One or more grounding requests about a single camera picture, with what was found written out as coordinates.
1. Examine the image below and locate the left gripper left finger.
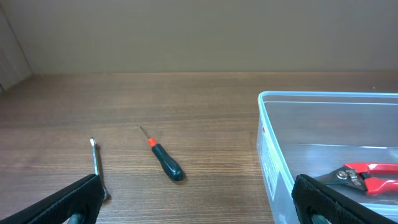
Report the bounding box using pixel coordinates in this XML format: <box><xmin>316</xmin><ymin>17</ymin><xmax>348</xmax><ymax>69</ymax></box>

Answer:
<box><xmin>1</xmin><ymin>174</ymin><xmax>104</xmax><ymax>224</ymax></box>

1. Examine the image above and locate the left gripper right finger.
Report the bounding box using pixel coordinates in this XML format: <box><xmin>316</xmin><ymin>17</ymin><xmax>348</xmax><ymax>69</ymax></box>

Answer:
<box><xmin>292</xmin><ymin>174</ymin><xmax>397</xmax><ymax>224</ymax></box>

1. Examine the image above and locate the black red-collared screwdriver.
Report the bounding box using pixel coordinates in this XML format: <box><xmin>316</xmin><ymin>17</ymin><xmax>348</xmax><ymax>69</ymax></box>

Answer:
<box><xmin>140</xmin><ymin>126</ymin><xmax>184</xmax><ymax>182</ymax></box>

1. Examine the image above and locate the clear plastic storage container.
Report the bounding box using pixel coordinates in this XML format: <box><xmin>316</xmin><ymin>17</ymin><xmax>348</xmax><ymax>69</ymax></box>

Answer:
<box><xmin>257</xmin><ymin>91</ymin><xmax>397</xmax><ymax>223</ymax></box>

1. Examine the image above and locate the silver socket wrench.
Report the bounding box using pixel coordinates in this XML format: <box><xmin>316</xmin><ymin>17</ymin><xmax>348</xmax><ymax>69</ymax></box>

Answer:
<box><xmin>90</xmin><ymin>137</ymin><xmax>109</xmax><ymax>202</ymax></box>

